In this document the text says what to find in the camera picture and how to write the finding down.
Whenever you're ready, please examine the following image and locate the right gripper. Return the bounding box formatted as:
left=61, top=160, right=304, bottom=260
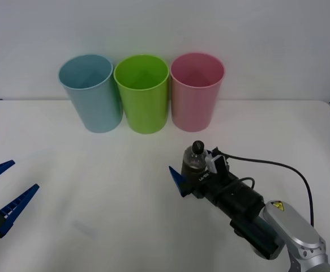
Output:
left=168, top=146, right=241, bottom=203

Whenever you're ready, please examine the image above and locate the small dark plastic bottle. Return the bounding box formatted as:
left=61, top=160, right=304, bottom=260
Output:
left=181, top=141, right=209, bottom=182

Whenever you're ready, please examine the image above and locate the pink plastic bin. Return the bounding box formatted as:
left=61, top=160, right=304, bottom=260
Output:
left=169, top=52, right=226, bottom=133

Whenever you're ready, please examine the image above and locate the green plastic bin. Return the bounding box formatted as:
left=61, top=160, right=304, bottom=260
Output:
left=113, top=54, right=170, bottom=135

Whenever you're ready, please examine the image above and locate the pale blue plastic bin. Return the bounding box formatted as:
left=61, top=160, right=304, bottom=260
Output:
left=58, top=54, right=123, bottom=134

